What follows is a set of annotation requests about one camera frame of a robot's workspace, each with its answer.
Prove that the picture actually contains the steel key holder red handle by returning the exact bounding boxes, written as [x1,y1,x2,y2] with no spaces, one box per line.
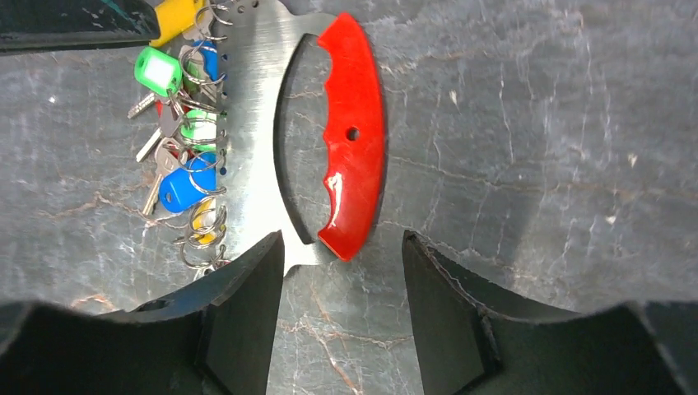
[216,1,387,270]

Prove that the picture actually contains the green key tag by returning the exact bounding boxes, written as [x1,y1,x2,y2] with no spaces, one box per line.
[180,109,218,151]
[133,47,183,97]

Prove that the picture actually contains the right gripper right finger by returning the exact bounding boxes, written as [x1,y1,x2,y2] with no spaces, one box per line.
[402,231,697,394]

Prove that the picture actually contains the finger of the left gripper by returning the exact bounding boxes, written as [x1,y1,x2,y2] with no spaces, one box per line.
[1,0,161,55]

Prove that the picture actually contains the yellow key tag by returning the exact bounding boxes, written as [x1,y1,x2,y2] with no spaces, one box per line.
[149,0,207,48]
[191,197,217,245]

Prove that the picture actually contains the blue key tag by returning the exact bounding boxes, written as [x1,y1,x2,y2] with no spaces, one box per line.
[159,151,216,213]
[194,40,219,81]

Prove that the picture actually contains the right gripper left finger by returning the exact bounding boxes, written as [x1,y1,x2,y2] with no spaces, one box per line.
[1,232,285,394]

